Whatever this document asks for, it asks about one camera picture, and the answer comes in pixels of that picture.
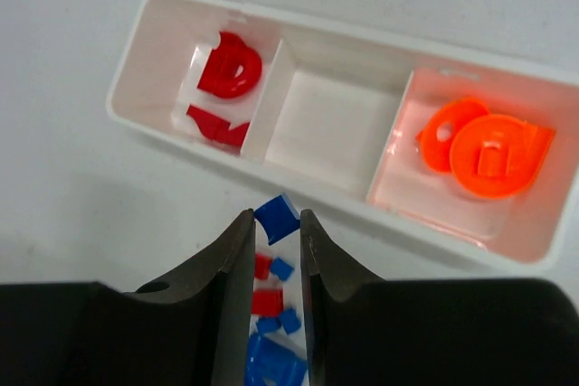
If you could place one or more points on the red lego brick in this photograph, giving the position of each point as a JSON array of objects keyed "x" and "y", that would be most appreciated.
[{"x": 262, "y": 266}]

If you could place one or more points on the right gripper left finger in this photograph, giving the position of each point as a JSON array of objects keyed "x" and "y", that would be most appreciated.
[{"x": 187, "y": 327}]

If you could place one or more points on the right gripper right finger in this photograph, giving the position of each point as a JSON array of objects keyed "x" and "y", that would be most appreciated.
[{"x": 365, "y": 330}]

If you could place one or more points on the blue lego brick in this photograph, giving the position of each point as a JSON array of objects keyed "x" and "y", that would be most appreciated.
[{"x": 281, "y": 269}]

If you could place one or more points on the small blue curved lego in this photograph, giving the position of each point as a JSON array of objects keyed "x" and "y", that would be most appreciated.
[{"x": 278, "y": 217}]

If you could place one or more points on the red square lego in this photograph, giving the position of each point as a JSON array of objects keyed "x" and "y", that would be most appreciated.
[{"x": 267, "y": 302}]

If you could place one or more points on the white three-compartment tray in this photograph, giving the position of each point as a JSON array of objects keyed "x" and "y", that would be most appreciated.
[{"x": 335, "y": 115}]

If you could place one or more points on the large red round lego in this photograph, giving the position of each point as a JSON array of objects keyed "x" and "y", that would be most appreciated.
[{"x": 232, "y": 69}]

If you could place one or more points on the large orange round lego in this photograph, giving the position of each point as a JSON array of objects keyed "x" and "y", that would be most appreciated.
[{"x": 491, "y": 155}]

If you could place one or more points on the large blue round lego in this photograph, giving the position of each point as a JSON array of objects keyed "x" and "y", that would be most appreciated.
[{"x": 269, "y": 363}]

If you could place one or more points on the red curved lego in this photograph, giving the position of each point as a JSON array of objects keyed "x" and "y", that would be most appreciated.
[{"x": 218, "y": 129}]

